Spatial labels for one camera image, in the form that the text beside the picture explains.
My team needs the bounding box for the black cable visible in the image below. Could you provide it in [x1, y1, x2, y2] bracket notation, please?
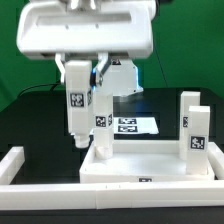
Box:
[16, 82, 63, 98]

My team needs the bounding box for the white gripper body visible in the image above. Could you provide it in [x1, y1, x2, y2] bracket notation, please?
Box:
[16, 0, 157, 59]

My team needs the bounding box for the white U-shaped obstacle fence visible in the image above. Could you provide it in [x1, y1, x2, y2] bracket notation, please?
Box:
[0, 142, 224, 211]

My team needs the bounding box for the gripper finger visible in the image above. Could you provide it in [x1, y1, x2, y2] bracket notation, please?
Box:
[92, 53, 110, 86]
[55, 53, 65, 84]

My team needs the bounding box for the white desk tabletop tray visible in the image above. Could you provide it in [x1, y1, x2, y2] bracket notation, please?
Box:
[79, 140, 215, 183]

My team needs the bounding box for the fiducial marker base sheet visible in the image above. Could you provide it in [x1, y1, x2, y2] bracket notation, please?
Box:
[114, 117, 159, 134]

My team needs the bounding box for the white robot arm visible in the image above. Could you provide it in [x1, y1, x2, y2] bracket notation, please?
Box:
[16, 0, 174, 96]

